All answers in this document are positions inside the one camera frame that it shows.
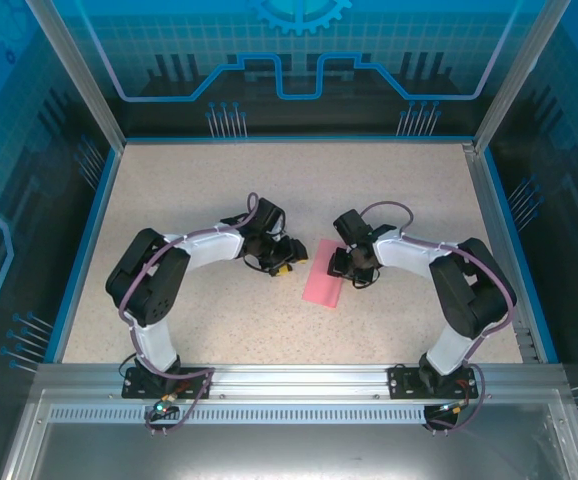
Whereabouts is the cable connector with orange wires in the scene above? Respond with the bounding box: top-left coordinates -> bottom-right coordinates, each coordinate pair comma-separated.
436,399 -> 472,415

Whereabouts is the cable connector with green light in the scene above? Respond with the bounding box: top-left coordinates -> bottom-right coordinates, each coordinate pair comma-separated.
151,393 -> 179,417

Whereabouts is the aluminium frame post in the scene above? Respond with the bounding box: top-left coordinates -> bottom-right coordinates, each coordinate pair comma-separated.
24,0 -> 129,150
471,0 -> 573,154

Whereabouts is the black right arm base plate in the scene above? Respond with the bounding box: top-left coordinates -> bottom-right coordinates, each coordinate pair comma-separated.
387,363 -> 475,400

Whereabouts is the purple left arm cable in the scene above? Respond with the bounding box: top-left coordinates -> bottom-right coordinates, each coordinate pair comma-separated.
117,192 -> 261,435

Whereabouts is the slotted grey cable duct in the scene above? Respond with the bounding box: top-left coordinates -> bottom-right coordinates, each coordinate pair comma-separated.
48,405 -> 553,426

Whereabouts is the pink paper sheet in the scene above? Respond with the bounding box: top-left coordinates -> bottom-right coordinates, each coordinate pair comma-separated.
301,238 -> 347,308

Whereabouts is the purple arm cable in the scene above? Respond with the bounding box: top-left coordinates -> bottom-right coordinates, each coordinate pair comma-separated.
362,200 -> 518,435
117,192 -> 261,435

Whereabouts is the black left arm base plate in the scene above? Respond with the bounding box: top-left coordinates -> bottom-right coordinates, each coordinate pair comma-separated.
121,366 -> 215,400

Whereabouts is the aluminium side rail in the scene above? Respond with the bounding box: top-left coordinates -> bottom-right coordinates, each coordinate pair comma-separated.
460,141 -> 541,365

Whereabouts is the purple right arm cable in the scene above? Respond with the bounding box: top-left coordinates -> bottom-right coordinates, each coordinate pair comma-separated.
362,200 -> 518,435

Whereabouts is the grey metal panel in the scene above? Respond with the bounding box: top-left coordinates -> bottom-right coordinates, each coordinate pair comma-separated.
0,388 -> 578,480

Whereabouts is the aluminium mounting rail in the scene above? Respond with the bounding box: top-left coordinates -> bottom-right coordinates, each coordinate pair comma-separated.
33,363 -> 565,397

